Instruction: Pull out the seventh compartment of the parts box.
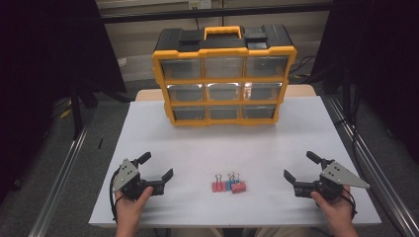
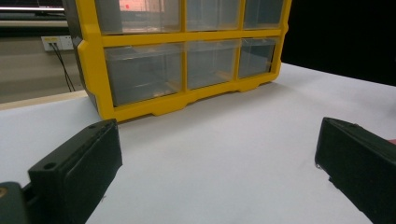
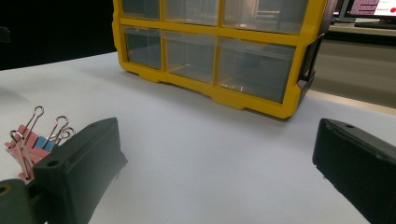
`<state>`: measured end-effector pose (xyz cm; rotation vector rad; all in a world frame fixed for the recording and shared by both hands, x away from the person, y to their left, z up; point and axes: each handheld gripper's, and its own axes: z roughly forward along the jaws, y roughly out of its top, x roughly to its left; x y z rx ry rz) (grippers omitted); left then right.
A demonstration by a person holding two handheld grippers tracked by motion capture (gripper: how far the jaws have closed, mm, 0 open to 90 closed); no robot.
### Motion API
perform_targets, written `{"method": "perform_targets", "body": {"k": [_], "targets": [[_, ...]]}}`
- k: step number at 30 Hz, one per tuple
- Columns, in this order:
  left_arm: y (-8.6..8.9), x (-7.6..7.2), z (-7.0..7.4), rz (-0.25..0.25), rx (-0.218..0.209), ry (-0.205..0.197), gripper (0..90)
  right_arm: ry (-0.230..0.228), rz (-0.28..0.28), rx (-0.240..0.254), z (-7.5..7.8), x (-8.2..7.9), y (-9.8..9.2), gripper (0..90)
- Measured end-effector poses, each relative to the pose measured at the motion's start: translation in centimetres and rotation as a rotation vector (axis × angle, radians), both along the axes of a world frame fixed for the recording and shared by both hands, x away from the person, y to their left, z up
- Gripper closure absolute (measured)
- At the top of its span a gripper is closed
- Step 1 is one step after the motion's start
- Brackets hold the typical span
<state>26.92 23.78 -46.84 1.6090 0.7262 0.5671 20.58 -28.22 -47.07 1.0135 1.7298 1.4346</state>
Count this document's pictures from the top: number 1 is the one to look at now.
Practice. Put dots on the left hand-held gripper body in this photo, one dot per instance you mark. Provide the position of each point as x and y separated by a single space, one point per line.
126 174

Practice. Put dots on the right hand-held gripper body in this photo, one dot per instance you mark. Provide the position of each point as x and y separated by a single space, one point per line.
339 173

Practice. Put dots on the pink binder clip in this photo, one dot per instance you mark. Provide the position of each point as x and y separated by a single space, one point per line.
218 187
238 187

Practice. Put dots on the blue binder clip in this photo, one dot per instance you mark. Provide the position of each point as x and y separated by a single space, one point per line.
228 185

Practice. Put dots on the clear plastic bin drawer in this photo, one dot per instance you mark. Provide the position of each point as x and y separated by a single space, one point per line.
189 113

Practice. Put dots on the yellow black organizer cabinet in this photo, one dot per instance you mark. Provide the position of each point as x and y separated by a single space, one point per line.
224 43

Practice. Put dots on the person's left hand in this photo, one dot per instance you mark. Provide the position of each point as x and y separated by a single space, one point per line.
128 212

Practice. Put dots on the person's right hand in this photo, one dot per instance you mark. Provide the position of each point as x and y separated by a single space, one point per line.
337 212

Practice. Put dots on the white table mat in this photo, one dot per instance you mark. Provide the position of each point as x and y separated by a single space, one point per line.
214 154

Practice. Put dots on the black stand pole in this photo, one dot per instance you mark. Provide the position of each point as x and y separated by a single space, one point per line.
76 112

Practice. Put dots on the yellow floor marker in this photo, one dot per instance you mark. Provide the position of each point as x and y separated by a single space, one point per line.
65 113

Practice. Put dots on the black curtain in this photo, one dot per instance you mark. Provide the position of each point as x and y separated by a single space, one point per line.
378 65
39 65

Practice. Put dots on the grid of clear drawers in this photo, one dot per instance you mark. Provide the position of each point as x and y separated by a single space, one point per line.
224 67

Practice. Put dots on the black horizontal bar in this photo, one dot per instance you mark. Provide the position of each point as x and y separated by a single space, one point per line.
148 15

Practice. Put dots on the metal floor rail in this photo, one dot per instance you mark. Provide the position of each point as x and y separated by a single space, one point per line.
378 177
62 177

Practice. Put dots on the small white wall socket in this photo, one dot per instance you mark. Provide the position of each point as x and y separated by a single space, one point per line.
122 62

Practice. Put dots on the white wall outlet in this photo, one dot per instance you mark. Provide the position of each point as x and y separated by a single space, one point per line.
200 4

